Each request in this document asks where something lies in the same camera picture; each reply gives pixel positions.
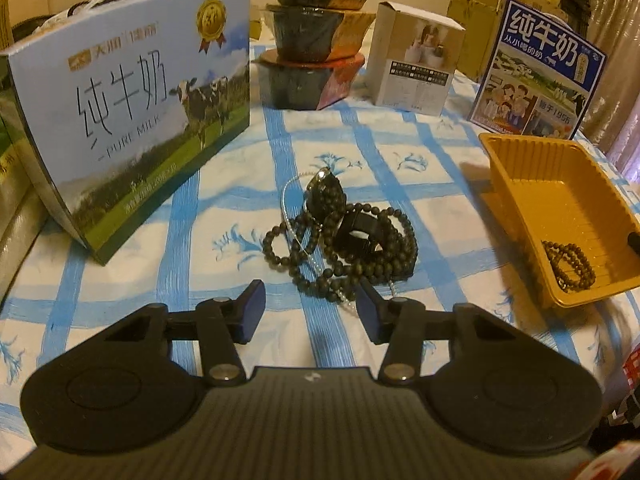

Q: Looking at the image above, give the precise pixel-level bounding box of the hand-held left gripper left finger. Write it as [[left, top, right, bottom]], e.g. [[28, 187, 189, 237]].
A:
[[102, 279, 267, 387]]

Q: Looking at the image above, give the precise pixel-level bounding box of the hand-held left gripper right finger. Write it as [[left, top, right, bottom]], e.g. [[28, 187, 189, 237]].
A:
[[355, 277, 524, 386]]

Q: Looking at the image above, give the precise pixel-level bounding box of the dark wooden bead necklace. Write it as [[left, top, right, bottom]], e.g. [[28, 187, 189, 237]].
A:
[[262, 200, 419, 307]]

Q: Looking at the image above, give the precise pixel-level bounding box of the black bangle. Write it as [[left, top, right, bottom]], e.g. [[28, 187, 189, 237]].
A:
[[333, 212, 387, 257]]

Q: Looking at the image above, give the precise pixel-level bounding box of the white bead string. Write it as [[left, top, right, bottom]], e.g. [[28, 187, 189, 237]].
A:
[[281, 172, 402, 309]]

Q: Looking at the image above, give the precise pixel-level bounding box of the black oval pendant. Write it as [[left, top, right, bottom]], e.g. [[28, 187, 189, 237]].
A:
[[303, 169, 347, 212]]

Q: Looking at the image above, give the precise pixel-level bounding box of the dark wooden bead bracelet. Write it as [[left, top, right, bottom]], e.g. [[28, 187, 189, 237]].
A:
[[542, 239, 597, 292]]

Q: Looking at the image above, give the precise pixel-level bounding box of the yellow plastic tray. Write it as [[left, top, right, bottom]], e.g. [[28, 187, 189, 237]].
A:
[[478, 132, 640, 310]]

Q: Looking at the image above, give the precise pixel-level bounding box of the blue checked tablecloth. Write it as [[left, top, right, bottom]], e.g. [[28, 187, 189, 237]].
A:
[[0, 42, 640, 413]]

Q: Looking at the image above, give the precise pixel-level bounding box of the light blue milk box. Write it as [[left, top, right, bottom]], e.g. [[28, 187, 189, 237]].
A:
[[0, 0, 251, 266]]

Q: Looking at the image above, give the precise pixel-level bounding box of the small white product box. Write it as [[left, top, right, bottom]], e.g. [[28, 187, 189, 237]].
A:
[[367, 1, 467, 117]]

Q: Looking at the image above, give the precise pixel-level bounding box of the red patterned cloth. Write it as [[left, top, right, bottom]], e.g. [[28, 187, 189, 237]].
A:
[[596, 346, 640, 480]]

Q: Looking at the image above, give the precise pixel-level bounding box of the black and orange meal bowl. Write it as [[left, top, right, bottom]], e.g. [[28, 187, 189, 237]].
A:
[[264, 3, 377, 64]]

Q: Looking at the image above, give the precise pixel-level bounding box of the dark blue milk box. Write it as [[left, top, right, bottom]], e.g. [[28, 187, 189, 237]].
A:
[[470, 0, 609, 141]]

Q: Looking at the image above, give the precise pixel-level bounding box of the open cardboard box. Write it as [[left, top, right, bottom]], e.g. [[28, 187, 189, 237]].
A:
[[446, 0, 507, 84]]

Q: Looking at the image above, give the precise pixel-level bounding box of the pink patterned curtain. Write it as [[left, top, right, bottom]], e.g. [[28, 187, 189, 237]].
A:
[[574, 0, 640, 182]]

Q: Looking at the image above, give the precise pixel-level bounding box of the green box with rope handles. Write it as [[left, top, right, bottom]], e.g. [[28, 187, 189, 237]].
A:
[[0, 0, 101, 233]]

